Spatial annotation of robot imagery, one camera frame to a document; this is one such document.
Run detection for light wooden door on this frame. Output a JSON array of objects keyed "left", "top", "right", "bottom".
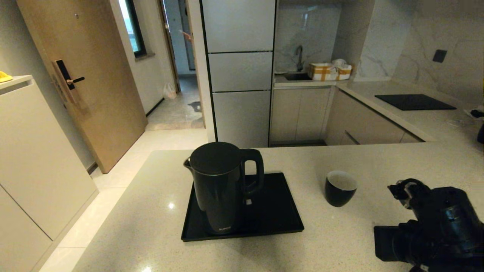
[{"left": 16, "top": 0, "right": 149, "bottom": 174}]

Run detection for black rectangular serving tray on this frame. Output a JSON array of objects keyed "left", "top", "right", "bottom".
[{"left": 181, "top": 173, "right": 305, "bottom": 242}]

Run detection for black induction cooktop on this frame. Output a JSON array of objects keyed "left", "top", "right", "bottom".
[{"left": 375, "top": 94, "right": 457, "bottom": 111}]

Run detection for beige kitchen counter cabinets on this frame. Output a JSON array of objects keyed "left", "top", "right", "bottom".
[{"left": 269, "top": 77, "right": 484, "bottom": 147}]

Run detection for silver refrigerator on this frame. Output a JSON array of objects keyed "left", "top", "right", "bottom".
[{"left": 200, "top": 0, "right": 278, "bottom": 149}]

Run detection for dark framed window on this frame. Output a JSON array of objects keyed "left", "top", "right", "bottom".
[{"left": 118, "top": 0, "right": 148, "bottom": 59}]

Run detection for black mug white inside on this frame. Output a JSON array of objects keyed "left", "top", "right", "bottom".
[{"left": 325, "top": 170, "right": 358, "bottom": 207}]

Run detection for white storage cabinet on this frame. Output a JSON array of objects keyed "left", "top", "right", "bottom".
[{"left": 0, "top": 75, "right": 99, "bottom": 272}]

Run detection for white box with yellow tape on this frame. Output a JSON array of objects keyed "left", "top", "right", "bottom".
[
  {"left": 335, "top": 65, "right": 353, "bottom": 80},
  {"left": 307, "top": 63, "right": 338, "bottom": 81}
]

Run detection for black electric kettle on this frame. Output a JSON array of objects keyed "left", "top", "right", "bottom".
[{"left": 183, "top": 142, "right": 265, "bottom": 235}]

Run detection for black electronic door lock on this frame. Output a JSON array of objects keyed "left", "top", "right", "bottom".
[{"left": 51, "top": 60, "right": 86, "bottom": 105}]

